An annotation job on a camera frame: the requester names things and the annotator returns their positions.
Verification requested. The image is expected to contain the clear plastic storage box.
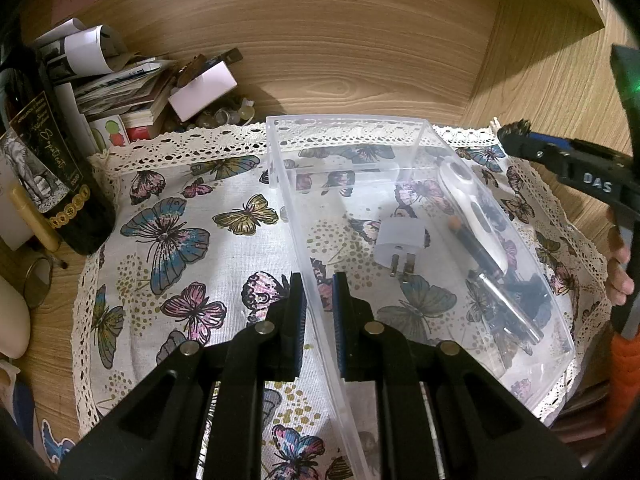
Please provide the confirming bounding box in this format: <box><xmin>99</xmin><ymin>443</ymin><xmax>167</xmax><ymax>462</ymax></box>
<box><xmin>266</xmin><ymin>115</ymin><xmax>582</xmax><ymax>479</ymax></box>

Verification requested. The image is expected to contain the person's hand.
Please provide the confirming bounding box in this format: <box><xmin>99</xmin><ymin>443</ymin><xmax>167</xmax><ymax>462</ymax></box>
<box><xmin>605</xmin><ymin>207</ymin><xmax>634</xmax><ymax>306</ymax></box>

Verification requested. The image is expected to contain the white magnifying glass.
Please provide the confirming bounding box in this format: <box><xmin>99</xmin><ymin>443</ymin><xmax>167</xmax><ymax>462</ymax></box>
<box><xmin>438</xmin><ymin>156</ymin><xmax>509</xmax><ymax>274</ymax></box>

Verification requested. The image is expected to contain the black pen with orange tip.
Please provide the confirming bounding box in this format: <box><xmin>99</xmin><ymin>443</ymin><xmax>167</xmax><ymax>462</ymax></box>
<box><xmin>447</xmin><ymin>216</ymin><xmax>504</xmax><ymax>278</ymax></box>

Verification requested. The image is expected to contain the white power plug adapter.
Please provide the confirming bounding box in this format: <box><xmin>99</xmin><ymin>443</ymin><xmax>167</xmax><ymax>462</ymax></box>
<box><xmin>373</xmin><ymin>217</ymin><xmax>427</xmax><ymax>283</ymax></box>

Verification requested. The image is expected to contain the butterfly print lace cloth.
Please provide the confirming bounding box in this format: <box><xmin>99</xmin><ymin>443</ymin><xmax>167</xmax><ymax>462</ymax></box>
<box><xmin>55</xmin><ymin>122</ymin><xmax>612</xmax><ymax>479</ymax></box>

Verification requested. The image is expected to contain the silver metal rod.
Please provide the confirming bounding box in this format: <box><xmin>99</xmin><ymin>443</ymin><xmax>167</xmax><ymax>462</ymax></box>
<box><xmin>466</xmin><ymin>270</ymin><xmax>544</xmax><ymax>346</ymax></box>

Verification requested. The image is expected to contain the yellow candle stick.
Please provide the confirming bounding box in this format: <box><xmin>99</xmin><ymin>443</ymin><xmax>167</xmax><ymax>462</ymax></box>
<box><xmin>9</xmin><ymin>182</ymin><xmax>61</xmax><ymax>252</ymax></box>

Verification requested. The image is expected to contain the beige rounded object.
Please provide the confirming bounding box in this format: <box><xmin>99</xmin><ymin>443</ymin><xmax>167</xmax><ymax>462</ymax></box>
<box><xmin>0</xmin><ymin>276</ymin><xmax>30</xmax><ymax>359</ymax></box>

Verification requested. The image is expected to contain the white paper card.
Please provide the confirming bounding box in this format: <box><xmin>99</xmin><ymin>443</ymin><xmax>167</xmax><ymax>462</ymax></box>
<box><xmin>168</xmin><ymin>61</ymin><xmax>238</xmax><ymax>122</ymax></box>

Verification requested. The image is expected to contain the stack of papers and books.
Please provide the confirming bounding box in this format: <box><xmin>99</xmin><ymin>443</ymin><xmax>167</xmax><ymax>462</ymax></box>
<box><xmin>32</xmin><ymin>18</ymin><xmax>176</xmax><ymax>156</ymax></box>

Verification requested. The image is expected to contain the dark wine bottle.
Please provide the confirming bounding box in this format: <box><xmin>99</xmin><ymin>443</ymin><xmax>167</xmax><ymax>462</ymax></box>
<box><xmin>1</xmin><ymin>41</ymin><xmax>115</xmax><ymax>256</ymax></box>

